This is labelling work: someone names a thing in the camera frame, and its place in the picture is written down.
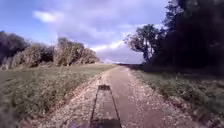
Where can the single broad-crowned tree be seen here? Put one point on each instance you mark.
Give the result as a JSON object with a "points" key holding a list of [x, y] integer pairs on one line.
{"points": [[145, 36]]}

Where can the row of pale bushy trees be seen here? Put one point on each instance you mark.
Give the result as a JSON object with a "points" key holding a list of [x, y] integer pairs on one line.
{"points": [[66, 53]]}

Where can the open grass field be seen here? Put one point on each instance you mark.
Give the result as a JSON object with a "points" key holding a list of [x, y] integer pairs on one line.
{"points": [[40, 86]]}

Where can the dark wood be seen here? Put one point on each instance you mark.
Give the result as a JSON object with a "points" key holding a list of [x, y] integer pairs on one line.
{"points": [[196, 36]]}

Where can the grass verge beside wood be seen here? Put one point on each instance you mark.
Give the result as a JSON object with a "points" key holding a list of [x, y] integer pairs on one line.
{"points": [[186, 90]]}

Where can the gravel path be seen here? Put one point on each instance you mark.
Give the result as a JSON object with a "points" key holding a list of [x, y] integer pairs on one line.
{"points": [[128, 87]]}

